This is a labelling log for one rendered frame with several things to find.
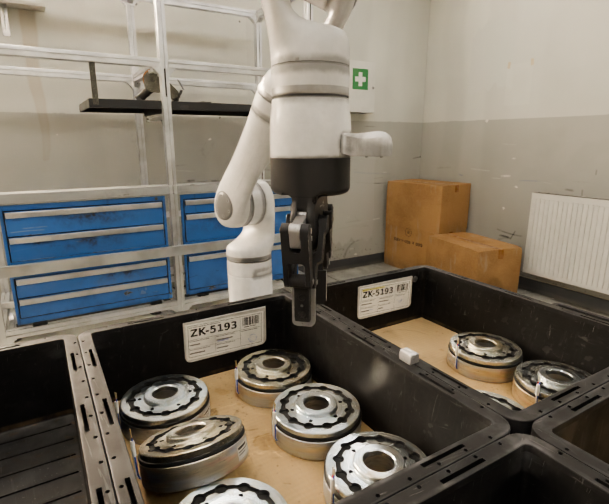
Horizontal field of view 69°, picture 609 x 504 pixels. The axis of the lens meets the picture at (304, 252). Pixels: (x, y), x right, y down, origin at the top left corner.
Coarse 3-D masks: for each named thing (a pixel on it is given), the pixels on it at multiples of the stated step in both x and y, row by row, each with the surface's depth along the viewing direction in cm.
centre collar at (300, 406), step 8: (312, 392) 53; (320, 392) 53; (296, 400) 52; (304, 400) 52; (328, 400) 52; (336, 400) 52; (296, 408) 51; (304, 408) 50; (328, 408) 50; (336, 408) 50; (312, 416) 49; (320, 416) 49; (328, 416) 49
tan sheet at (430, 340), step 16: (416, 320) 84; (384, 336) 77; (400, 336) 77; (416, 336) 77; (432, 336) 77; (448, 336) 77; (432, 352) 71; (448, 368) 66; (480, 384) 62; (496, 384) 62; (512, 384) 62
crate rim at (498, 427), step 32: (160, 320) 59; (320, 320) 60; (96, 352) 50; (384, 352) 50; (96, 384) 43; (480, 416) 38; (448, 448) 34; (480, 448) 34; (128, 480) 31; (384, 480) 31; (416, 480) 31
